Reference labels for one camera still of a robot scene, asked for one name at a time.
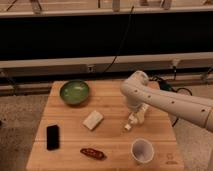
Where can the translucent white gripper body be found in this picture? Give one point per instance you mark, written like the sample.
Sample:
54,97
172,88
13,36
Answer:
138,116

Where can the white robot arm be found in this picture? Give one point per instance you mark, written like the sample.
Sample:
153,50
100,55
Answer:
196,110

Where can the green ceramic bowl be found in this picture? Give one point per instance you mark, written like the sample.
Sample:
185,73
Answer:
74,92

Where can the white paper cup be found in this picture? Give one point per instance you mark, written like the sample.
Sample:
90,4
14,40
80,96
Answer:
142,151

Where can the white soap bar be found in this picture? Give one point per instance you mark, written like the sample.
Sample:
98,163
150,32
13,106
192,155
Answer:
93,119

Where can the brown snack wrapper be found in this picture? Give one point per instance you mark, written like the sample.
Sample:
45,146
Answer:
95,154

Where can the black phone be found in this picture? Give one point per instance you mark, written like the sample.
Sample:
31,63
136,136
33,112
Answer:
52,137

